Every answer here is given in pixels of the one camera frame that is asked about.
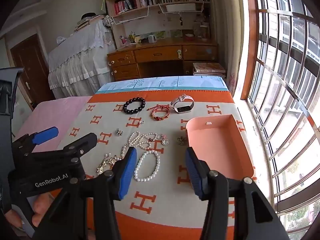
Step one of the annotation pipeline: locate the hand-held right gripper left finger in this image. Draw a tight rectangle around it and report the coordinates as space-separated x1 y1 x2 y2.
32 147 137 240

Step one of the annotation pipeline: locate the white smart watch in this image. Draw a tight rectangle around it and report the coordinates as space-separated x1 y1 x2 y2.
170 94 195 115

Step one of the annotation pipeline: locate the white wire basket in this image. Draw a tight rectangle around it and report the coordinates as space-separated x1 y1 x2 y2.
159 2 204 14
111 6 150 25

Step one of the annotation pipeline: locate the round white pearl bracelet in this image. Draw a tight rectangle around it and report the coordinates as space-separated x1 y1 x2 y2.
134 149 160 182

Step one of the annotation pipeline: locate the white floral curtain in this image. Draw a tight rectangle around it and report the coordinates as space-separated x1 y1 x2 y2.
207 0 244 95

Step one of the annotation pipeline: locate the brown wooden door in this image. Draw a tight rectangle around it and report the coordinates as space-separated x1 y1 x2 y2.
10 34 54 105

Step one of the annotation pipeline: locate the stack of large books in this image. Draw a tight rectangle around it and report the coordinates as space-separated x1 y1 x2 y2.
192 62 227 78

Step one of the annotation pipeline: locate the glass jar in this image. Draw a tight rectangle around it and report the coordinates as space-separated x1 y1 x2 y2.
199 24 210 39

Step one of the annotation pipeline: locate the black bead bracelet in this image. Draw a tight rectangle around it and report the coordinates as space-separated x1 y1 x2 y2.
122 97 146 115

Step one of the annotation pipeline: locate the crystal rhinestone jewelry piece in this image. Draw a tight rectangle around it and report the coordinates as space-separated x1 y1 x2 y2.
97 152 123 177

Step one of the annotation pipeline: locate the barred window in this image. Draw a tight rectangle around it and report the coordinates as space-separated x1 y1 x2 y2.
240 0 320 215

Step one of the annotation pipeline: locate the wooden desk with drawers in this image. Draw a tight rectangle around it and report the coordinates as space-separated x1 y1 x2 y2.
107 39 218 82

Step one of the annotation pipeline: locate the white lace cover cloth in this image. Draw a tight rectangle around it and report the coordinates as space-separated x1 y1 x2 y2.
47 19 117 99

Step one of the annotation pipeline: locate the pile of books and papers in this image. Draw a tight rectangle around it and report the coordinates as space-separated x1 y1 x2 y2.
74 12 104 32

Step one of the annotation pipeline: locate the pink jewelry tray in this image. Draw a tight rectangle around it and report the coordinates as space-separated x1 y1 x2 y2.
186 114 255 193

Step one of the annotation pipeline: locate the red cord bracelet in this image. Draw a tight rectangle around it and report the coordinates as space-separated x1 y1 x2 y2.
147 105 173 121

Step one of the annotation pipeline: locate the long pearl strand with clasps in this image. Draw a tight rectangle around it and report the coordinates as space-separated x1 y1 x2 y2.
127 131 164 151

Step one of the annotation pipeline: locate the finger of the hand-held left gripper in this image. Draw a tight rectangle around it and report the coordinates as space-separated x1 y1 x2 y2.
25 132 98 165
11 127 59 155

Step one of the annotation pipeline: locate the person's left hand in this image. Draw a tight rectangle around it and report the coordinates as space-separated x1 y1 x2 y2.
4 194 54 229

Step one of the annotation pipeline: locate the orange patterned blanket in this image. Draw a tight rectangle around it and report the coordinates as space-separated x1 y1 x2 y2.
42 90 258 240

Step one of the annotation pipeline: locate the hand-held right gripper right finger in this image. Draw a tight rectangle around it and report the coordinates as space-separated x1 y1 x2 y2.
184 147 285 240

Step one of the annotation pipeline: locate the light blue printed bedsheet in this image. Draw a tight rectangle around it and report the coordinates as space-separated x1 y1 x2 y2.
96 76 229 95

